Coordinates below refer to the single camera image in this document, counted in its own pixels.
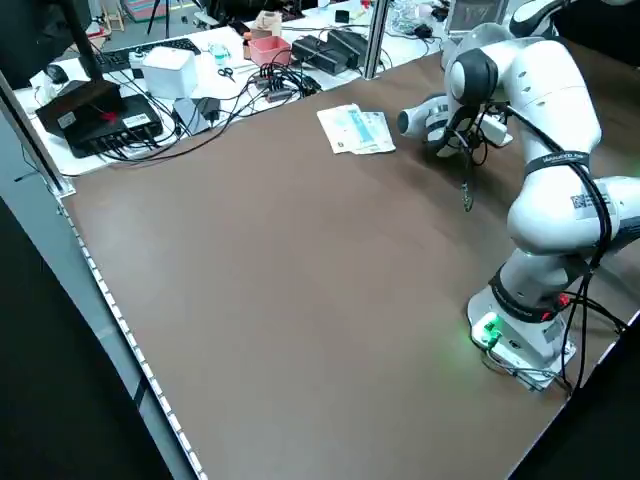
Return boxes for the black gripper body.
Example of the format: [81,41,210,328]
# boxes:
[446,115,482,152]

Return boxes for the white cube box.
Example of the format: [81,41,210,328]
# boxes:
[142,46,198,100]

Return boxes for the dark brown flat box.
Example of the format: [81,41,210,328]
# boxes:
[34,78,124,137]

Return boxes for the black usb hub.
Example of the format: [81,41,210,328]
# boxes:
[248,63,322,105]

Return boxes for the white side desk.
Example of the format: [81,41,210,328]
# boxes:
[12,0,454,177]

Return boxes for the red plastic bin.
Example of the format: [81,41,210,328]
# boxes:
[248,35,293,67]

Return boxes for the black plug adapter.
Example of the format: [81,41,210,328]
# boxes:
[197,96,222,127]

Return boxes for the grey power adapter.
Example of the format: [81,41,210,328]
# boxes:
[172,97,211,136]

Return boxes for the black keyboard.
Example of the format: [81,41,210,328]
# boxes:
[92,38,202,72]

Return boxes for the black monitor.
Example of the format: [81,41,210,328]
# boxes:
[0,0,102,90]

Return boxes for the black arm hanging cable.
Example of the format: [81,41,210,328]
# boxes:
[447,99,490,213]

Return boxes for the aluminium frame post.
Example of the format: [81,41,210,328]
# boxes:
[363,0,391,80]
[0,69,77,199]

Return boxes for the black base cables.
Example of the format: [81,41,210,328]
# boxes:
[479,279,629,399]

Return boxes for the black network switch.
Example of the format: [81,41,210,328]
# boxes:
[64,93,164,160]

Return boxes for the aluminium table edge rail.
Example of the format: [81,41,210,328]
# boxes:
[0,124,209,480]

